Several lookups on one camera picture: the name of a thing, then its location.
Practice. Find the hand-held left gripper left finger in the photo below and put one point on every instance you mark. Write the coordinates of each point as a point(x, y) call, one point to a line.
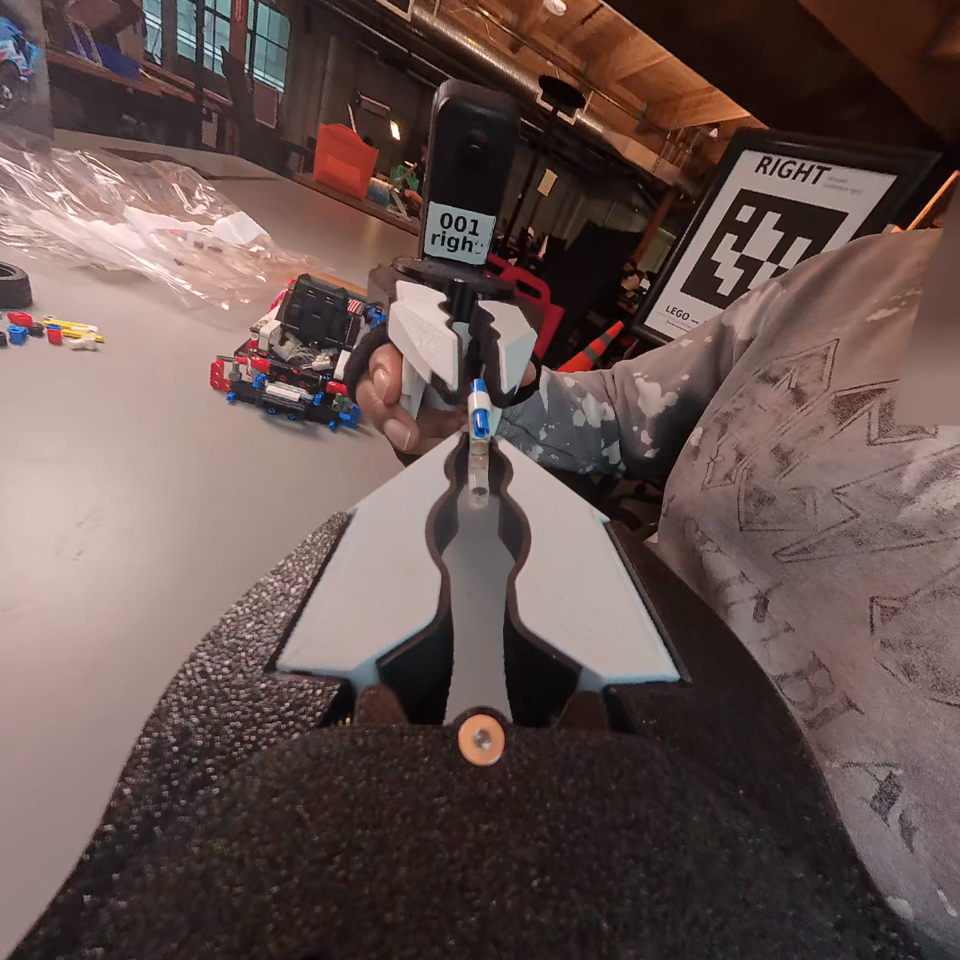
point(360, 600)

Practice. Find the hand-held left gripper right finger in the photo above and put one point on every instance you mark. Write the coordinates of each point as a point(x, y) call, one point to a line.
point(585, 600)

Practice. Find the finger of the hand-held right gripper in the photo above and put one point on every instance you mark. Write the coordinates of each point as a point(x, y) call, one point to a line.
point(514, 345)
point(424, 345)

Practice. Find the white brick connector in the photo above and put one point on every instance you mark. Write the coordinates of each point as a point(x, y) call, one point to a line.
point(477, 409)

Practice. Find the blue brick pin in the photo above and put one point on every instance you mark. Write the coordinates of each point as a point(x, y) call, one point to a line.
point(480, 427)

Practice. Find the toy brick race car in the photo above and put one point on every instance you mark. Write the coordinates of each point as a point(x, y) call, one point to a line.
point(322, 315)

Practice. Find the person's right forearm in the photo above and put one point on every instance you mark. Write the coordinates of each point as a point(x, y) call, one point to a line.
point(600, 420)

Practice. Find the grey desk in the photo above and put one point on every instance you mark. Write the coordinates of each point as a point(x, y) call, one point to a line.
point(150, 487)

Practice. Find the person's right hand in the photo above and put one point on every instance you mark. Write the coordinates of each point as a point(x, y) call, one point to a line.
point(386, 390)

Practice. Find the orange traffic cone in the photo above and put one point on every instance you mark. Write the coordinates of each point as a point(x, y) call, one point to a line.
point(604, 349)

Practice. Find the orange plastic bin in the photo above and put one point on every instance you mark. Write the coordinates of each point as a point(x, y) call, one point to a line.
point(345, 161)

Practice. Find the person's torso in grey sweatshirt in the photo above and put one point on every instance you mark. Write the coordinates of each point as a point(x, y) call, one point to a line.
point(825, 562)

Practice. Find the black framed marker board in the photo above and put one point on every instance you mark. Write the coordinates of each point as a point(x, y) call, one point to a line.
point(780, 247)

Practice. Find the crumpled clear plastic bag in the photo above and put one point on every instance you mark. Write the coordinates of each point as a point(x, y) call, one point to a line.
point(112, 202)

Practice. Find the group of assorted small bricks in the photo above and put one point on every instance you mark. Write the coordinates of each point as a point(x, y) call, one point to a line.
point(56, 330)

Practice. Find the black toy tyre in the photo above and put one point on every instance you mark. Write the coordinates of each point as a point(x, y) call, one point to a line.
point(13, 285)

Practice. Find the toy car set box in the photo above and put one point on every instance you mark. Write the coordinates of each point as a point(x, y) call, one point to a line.
point(22, 60)

